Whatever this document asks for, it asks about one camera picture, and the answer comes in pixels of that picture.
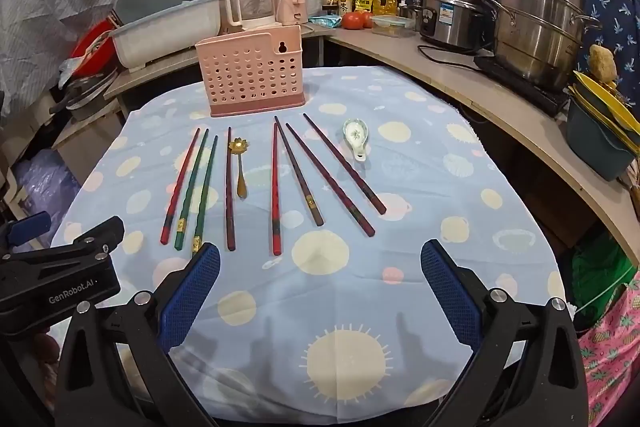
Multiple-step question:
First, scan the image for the black induction cooker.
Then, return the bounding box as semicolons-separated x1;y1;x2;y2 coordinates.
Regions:
472;54;571;118

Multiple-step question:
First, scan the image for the bright red chopstick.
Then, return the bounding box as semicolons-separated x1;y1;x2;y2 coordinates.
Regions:
271;122;282;257

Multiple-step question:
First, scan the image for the red chopstick with black bands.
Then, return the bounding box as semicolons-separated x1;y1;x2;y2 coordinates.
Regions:
160;127;201;245

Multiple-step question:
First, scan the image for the small steel pot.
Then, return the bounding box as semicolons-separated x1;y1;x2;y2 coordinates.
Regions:
397;0;423;32

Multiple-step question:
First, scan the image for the black power cable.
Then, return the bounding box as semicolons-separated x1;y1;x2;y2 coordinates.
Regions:
417;44;481;62

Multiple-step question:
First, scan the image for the brown chopstick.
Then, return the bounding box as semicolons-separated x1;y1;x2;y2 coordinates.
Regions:
273;115;325;228

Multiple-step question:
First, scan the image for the white blender jug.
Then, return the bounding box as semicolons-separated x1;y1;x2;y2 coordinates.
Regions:
223;0;283;32

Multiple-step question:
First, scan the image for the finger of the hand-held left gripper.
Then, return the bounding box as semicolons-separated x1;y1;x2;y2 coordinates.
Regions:
0;212;52;250
30;216;125;265

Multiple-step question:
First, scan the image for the steel rice cooker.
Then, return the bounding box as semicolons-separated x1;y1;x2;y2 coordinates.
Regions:
419;0;488;52

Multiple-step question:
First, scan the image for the glass food container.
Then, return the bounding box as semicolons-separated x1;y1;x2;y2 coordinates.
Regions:
371;14;416;38

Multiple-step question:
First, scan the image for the grey tarp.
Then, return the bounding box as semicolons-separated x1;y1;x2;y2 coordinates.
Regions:
0;0;136;118

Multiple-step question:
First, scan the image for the wooden counter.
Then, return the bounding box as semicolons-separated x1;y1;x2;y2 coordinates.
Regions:
320;24;640;268

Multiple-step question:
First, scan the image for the green plastic bag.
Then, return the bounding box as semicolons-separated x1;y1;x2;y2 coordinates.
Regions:
570;237;636;308

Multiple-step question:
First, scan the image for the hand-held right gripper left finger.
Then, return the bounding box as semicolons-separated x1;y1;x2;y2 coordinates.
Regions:
54;242;222;427

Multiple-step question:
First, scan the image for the stack of dark pans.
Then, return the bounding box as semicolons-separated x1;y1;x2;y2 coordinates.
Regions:
50;67;121;122

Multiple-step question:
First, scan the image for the pink pineapple print cloth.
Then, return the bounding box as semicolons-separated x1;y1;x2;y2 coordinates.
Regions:
575;272;640;427

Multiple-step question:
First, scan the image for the tan loofah sponge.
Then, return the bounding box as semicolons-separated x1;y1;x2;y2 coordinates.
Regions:
589;44;618;82

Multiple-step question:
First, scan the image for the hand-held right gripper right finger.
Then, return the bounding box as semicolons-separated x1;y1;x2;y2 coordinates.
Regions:
420;239;591;427

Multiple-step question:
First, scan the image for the white ceramic spoon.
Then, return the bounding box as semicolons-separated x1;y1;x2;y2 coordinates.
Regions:
342;118;369;162

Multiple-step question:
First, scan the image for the red bowl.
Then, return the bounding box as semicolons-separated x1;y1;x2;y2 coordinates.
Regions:
67;19;118;62

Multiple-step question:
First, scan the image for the grey dish drainer box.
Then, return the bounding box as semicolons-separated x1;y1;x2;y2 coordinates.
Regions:
109;0;223;70

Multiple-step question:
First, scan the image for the steel steamer pot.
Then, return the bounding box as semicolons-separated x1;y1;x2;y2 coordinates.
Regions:
482;0;601;92

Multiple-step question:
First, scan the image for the pink perforated utensil holder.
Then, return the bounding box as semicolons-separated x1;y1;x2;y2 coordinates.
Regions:
195;25;307;118

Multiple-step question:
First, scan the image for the blue planet print tablecloth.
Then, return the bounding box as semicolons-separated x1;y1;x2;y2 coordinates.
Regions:
50;66;568;427

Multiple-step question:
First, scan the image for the blue plastic bag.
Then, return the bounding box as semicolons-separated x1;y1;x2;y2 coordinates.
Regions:
15;152;81;228

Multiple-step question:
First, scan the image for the gold flower spoon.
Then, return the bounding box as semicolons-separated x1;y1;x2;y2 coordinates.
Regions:
228;137;250;199

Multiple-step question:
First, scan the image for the stack of yellow plates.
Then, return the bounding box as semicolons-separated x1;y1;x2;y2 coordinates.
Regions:
567;69;640;148

